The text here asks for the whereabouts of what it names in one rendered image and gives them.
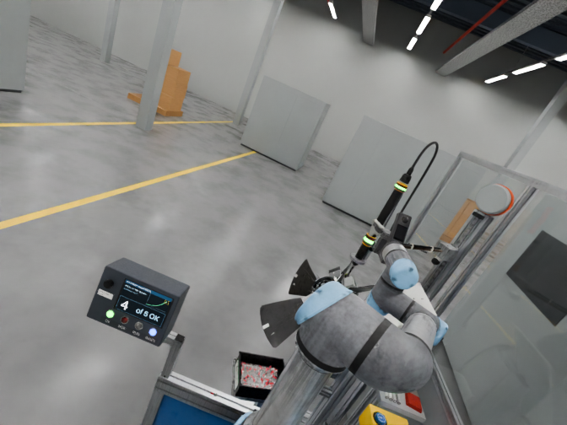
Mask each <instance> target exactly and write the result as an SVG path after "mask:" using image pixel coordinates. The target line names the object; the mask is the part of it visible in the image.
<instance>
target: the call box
mask: <svg viewBox="0 0 567 425"><path fill-rule="evenodd" d="M377 412H380V413H381V414H383V415H385V418H386V424H385V425H408V420H407V419H405V418H402V417H399V416H397V415H395V414H393V413H390V412H388V411H385V410H383V409H381V408H379V407H377V406H373V405H371V404H369V405H368V406H367V407H366V409H365V410H364V411H363V413H362V414H361V415H360V416H359V425H380V424H379V423H378V422H377V421H376V419H375V414H376V413H377Z"/></svg>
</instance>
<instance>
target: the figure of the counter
mask: <svg viewBox="0 0 567 425"><path fill-rule="evenodd" d="M133 303H134V300H132V299H129V298H127V297H124V296H122V295H120V297H119V299H118V301H117V304H116V307H115V309H119V310H120V311H122V312H125V313H127V314H130V311H131V309H132V306H133Z"/></svg>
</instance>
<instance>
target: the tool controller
mask: <svg viewBox="0 0 567 425"><path fill-rule="evenodd" d="M189 288H190V286H189V285H187V284H185V283H183V282H180V281H177V280H175V279H174V278H171V277H168V276H166V275H164V274H162V273H160V272H157V271H155V270H152V269H150V268H148V267H146V266H143V265H140V264H138V263H137V262H134V261H131V260H128V259H127V258H125V257H122V258H121V259H119V260H117V261H114V262H112V263H111V264H108V265H106V266H105V269H104V271H103V274H102V276H101V279H100V282H99V285H98V287H97V289H96V291H95V294H94V297H93V300H92V302H91V305H90V307H89V311H88V313H87V317H89V318H91V319H93V320H97V321H99V322H100V323H103V324H105V325H108V326H110V327H113V328H115V329H117V330H119V331H122V332H125V333H127V334H129V335H131V336H135V337H136V338H138V339H141V340H143V341H145V342H148V343H151V344H153V345H155V346H157V347H159V346H160V345H161V344H162V342H163V341H164V340H165V338H166V337H167V336H168V335H169V334H170V332H171V331H172V329H173V326H174V324H175V322H176V319H177V316H178V314H179V313H180V310H181V307H182V305H183V303H184V300H185V298H186V295H187V293H188V291H189ZM120 295H122V296H124V297H127V298H129V299H132V300H134V303H133V306H132V309H131V311H130V314H127V313H125V312H122V311H120V310H119V309H115V307H116V304H117V301H118V299H119V297H120ZM109 309H111V310H113V311H114V312H115V315H114V317H112V318H109V317H107V316H106V312H107V311H108V310H109ZM124 315H125V316H127V317H128V319H129V321H128V323H126V324H122V323H121V317H122V316H124ZM137 322H141V323H143V329H141V330H137V329H136V328H135V324H136V323H137ZM151 328H155V329H156V330H157V335H155V336H151V335H150V334H149V330H150V329H151Z"/></svg>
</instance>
